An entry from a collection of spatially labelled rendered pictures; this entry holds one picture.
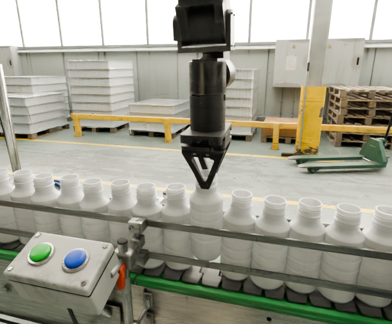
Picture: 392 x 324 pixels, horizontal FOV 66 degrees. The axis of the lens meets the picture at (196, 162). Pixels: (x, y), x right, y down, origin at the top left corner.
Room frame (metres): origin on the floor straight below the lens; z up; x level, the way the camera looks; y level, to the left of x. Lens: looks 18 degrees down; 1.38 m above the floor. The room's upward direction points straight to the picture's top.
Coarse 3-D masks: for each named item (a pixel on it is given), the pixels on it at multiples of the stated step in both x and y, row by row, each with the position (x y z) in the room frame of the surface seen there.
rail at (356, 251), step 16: (32, 208) 0.55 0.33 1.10; (48, 208) 0.54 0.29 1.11; (64, 208) 0.54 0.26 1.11; (160, 224) 0.48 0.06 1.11; (176, 224) 0.47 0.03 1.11; (256, 240) 0.44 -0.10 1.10; (272, 240) 0.43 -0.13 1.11; (288, 240) 0.42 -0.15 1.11; (304, 240) 0.42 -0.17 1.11; (160, 256) 0.48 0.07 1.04; (176, 256) 0.47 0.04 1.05; (368, 256) 0.39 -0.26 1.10; (384, 256) 0.39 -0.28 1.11; (240, 272) 0.44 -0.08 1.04; (256, 272) 0.44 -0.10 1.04; (272, 272) 0.43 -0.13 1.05; (336, 288) 0.40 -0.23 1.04; (352, 288) 0.40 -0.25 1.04; (368, 288) 0.39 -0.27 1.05
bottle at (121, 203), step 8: (112, 184) 0.53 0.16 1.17; (120, 184) 0.56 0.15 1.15; (128, 184) 0.54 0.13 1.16; (112, 192) 0.53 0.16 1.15; (120, 192) 0.53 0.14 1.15; (128, 192) 0.54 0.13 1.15; (112, 200) 0.53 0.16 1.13; (120, 200) 0.53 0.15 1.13; (128, 200) 0.53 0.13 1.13; (136, 200) 0.56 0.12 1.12; (112, 208) 0.52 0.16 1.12; (120, 208) 0.52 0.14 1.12; (128, 208) 0.52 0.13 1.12; (128, 216) 0.52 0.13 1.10; (112, 224) 0.52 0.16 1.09; (120, 224) 0.52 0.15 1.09; (128, 224) 0.52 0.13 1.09; (112, 232) 0.52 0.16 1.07; (120, 232) 0.52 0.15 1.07; (128, 232) 0.52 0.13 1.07; (112, 240) 0.53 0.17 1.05; (128, 240) 0.52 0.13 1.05
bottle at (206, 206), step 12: (204, 180) 0.47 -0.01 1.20; (216, 180) 0.48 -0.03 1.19; (204, 192) 0.47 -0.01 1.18; (216, 192) 0.48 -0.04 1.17; (192, 204) 0.47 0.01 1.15; (204, 204) 0.46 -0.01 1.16; (216, 204) 0.46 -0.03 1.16; (192, 216) 0.48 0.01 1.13; (204, 216) 0.46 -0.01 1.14; (216, 216) 0.47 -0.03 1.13; (216, 228) 0.47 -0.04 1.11; (192, 240) 0.48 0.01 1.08; (204, 240) 0.47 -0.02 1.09; (216, 240) 0.47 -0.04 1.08; (192, 252) 0.48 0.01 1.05; (204, 252) 0.47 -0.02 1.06; (216, 252) 0.47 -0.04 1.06
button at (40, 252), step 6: (36, 246) 0.39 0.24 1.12; (42, 246) 0.39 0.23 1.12; (48, 246) 0.39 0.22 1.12; (30, 252) 0.38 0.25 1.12; (36, 252) 0.38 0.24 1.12; (42, 252) 0.38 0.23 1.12; (48, 252) 0.38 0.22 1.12; (30, 258) 0.38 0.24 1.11; (36, 258) 0.37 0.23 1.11; (42, 258) 0.38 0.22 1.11
